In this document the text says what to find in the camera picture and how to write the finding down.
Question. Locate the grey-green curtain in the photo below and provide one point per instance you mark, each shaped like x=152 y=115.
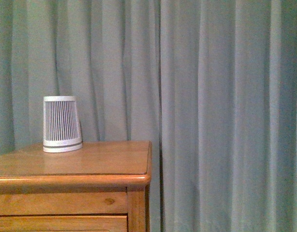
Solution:
x=211 y=83

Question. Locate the white slatted air purifier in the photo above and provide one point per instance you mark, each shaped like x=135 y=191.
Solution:
x=61 y=125

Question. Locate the wooden nightstand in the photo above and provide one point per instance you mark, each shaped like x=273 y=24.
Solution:
x=100 y=179

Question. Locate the wooden nightstand drawer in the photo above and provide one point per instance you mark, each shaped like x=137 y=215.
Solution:
x=64 y=224

